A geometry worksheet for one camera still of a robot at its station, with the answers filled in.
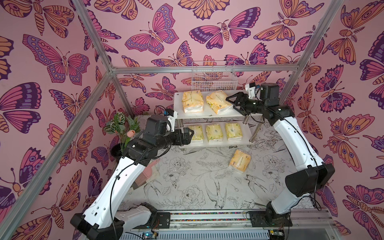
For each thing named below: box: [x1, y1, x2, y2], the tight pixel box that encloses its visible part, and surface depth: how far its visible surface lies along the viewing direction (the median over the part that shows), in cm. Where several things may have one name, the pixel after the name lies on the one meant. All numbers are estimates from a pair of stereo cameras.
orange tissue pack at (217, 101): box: [206, 90, 234, 114], surface depth 75 cm
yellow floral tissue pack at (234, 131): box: [225, 122, 243, 141], surface depth 99 cm
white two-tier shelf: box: [173, 90, 263, 147], surface depth 80 cm
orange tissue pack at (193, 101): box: [181, 90, 204, 113], surface depth 75 cm
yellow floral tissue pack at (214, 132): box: [205, 123, 223, 142], surface depth 99 cm
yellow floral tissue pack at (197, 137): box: [188, 125, 204, 144], surface depth 97 cm
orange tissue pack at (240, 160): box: [229, 149, 252, 172], surface depth 94 cm
